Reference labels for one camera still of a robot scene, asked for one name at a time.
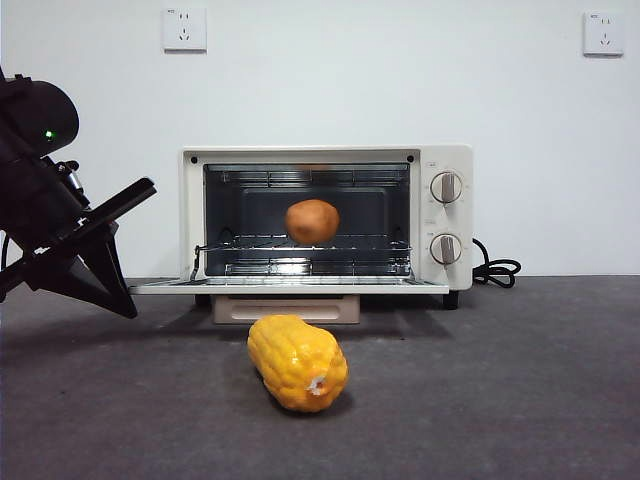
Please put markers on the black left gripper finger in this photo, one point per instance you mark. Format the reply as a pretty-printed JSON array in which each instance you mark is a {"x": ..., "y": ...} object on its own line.
[{"x": 100, "y": 280}]

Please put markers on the brown potato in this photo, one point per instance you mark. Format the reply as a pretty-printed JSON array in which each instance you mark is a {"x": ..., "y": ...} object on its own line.
[{"x": 312, "y": 222}]

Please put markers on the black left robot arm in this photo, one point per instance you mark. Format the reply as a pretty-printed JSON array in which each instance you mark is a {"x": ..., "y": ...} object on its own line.
[{"x": 35, "y": 115}]

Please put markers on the cream oven knob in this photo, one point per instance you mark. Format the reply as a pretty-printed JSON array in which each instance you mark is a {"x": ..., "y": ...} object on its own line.
[
  {"x": 448, "y": 187},
  {"x": 447, "y": 248}
]

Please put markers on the cream Toshiba toaster oven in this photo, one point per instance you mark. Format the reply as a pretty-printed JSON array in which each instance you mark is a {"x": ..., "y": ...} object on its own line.
[{"x": 450, "y": 220}]

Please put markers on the yellow corn cob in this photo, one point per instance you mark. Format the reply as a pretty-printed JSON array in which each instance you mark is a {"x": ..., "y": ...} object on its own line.
[{"x": 295, "y": 360}]

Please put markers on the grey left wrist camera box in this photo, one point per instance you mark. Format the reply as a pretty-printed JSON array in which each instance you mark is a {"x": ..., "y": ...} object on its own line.
[{"x": 72, "y": 182}]

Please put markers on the white wall socket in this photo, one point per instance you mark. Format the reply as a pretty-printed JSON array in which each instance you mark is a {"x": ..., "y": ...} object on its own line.
[
  {"x": 184, "y": 30},
  {"x": 604, "y": 35}
]

